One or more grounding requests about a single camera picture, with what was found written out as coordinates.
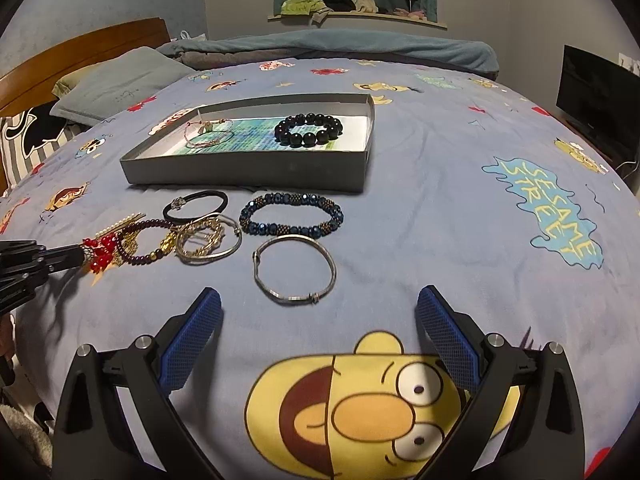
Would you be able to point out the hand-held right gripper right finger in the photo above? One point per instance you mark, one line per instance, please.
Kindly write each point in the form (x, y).
(445, 340)

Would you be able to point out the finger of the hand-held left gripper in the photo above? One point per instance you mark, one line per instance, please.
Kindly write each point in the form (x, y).
(60, 254)
(22, 285)

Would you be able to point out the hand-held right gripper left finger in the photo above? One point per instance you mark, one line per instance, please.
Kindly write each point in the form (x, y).
(195, 340)

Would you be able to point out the red bead tassel hairpin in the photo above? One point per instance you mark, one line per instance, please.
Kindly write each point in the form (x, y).
(100, 255)

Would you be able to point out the gold pearl hairpin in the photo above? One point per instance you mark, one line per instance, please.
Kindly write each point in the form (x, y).
(120, 223)

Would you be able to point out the green thin bangle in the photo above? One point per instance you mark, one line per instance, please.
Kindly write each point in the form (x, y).
(235, 247)

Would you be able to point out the silver bangle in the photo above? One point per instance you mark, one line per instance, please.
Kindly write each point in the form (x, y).
(314, 298)

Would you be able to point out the grey cardboard box lid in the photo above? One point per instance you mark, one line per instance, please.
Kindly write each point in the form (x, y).
(250, 172)

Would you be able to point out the blue cartoon printed bed sheet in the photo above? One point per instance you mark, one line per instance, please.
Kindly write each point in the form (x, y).
(425, 240)

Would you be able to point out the striped cartoon pillow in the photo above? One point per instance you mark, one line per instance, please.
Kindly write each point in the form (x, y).
(35, 135)

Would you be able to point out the grey fluffy cloth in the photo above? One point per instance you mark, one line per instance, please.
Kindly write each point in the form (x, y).
(22, 435)

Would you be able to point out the olive pillow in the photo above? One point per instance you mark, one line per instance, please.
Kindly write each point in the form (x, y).
(67, 82)

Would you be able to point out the grey pillow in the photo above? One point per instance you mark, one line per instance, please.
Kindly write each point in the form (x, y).
(115, 85)

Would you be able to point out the green printed paper sheet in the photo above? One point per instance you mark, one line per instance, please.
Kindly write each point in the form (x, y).
(250, 135)

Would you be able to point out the wooden headboard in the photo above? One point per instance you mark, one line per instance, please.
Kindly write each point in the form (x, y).
(100, 42)

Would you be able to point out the wooden monitor stand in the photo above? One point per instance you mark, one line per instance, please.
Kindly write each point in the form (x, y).
(617, 156)

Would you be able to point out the white plastic bag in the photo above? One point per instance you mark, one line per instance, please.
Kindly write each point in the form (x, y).
(192, 36)

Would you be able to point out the dark grey blanket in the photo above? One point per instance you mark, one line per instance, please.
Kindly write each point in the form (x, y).
(240, 57)

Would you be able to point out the black monitor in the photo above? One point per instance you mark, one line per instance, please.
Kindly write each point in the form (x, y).
(595, 90)

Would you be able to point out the blue blanket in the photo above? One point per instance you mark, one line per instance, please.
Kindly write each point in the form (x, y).
(350, 45)

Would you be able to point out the pink cloth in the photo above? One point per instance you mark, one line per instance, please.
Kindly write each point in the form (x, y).
(412, 12)

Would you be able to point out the wooden window sill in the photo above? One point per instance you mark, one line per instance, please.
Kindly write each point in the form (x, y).
(360, 17)

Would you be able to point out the green cloth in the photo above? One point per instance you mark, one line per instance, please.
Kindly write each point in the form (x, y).
(300, 6)

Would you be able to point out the beige cloth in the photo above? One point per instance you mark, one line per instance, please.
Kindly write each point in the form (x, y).
(365, 2)

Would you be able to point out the black cloth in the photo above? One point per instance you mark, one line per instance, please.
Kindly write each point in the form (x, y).
(337, 1)

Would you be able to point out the white wall socket strip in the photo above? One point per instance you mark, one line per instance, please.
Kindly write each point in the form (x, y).
(631, 62)

